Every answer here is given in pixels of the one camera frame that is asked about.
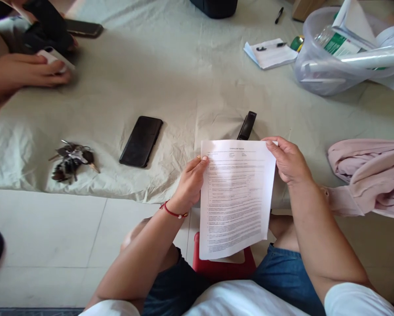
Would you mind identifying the person's left hand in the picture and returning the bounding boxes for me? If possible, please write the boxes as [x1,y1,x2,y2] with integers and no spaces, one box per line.
[165,155,210,217]

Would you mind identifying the person's right hand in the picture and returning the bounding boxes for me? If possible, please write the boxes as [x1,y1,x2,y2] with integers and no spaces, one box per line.
[261,136,313,186]

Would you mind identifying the person's right thumb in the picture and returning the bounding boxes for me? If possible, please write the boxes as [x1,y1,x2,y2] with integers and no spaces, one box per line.
[261,136,285,157]

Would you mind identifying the person's left thumb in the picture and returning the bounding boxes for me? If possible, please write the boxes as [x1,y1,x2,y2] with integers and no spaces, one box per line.
[187,155,210,177]

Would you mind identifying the printed white paper sheet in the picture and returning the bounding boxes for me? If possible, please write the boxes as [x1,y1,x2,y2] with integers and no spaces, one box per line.
[198,139,280,261]

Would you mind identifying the black stapler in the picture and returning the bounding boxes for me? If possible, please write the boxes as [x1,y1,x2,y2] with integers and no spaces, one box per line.
[236,111,258,141]

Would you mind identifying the pale green cloth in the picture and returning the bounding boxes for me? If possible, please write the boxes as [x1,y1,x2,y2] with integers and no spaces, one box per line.
[0,0,394,213]

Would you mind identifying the white notepad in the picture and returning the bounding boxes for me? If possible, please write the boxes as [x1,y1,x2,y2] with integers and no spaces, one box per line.
[243,38,299,71]

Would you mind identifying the clear plastic bin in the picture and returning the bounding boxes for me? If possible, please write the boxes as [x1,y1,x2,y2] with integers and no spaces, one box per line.
[293,6,394,97]

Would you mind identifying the black pen with clip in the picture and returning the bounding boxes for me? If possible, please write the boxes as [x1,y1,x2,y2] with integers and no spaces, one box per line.
[256,42,287,52]

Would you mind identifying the pink garment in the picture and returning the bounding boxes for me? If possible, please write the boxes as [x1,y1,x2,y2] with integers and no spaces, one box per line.
[318,138,394,221]

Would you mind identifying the green and yellow tape roll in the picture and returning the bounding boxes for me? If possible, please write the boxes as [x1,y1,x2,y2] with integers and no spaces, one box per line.
[290,35,306,53]

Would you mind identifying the red stool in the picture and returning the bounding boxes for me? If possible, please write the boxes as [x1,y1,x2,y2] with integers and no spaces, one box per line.
[192,231,258,281]

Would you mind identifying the clear plastic bottle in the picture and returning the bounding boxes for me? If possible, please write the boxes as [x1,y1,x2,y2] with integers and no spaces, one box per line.
[313,23,351,56]

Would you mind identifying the bunch of keys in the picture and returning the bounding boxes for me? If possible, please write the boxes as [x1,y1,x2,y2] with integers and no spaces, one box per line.
[48,139,101,183]

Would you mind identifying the person's legs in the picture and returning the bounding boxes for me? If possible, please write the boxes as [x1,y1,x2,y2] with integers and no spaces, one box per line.
[119,213,326,316]

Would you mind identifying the white plastic roll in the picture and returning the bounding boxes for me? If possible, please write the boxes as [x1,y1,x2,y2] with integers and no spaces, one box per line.
[339,44,394,70]

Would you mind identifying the brown cardboard box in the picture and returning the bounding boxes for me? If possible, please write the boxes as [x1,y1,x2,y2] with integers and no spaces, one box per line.
[292,0,345,22]

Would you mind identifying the person's body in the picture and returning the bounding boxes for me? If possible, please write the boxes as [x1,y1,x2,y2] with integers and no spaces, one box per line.
[78,279,394,316]

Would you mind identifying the green and white carton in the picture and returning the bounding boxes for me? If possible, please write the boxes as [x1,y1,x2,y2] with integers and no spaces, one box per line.
[331,0,388,57]

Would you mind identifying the black bag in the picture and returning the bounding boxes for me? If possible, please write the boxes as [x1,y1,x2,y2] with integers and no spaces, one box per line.
[189,0,238,19]

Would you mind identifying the white smartphone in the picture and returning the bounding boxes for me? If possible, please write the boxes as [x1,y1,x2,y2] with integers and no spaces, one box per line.
[36,46,76,75]

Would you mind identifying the black smartphone in case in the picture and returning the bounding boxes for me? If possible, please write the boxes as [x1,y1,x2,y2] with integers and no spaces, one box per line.
[62,18,105,40]

